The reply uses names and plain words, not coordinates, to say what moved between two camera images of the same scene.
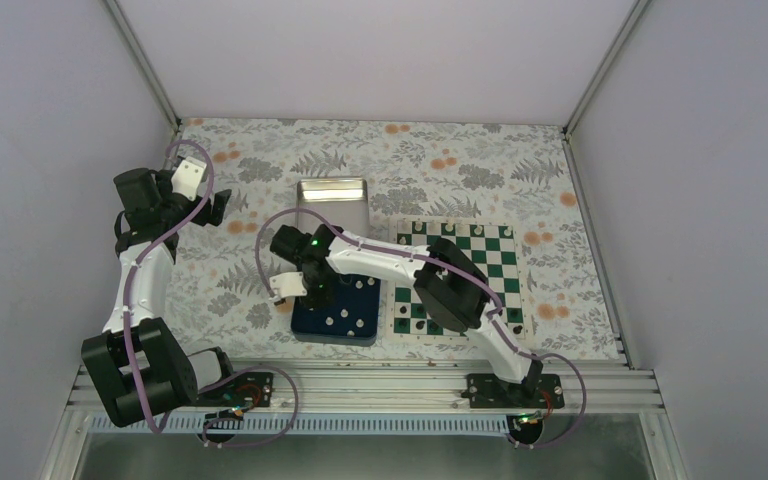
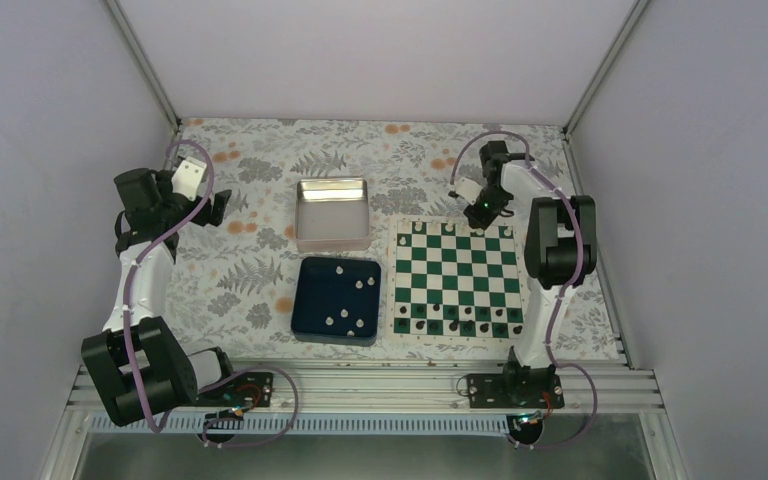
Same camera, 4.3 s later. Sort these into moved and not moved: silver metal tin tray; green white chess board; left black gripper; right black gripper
Moved: right black gripper
Not moved: left black gripper; silver metal tin tray; green white chess board
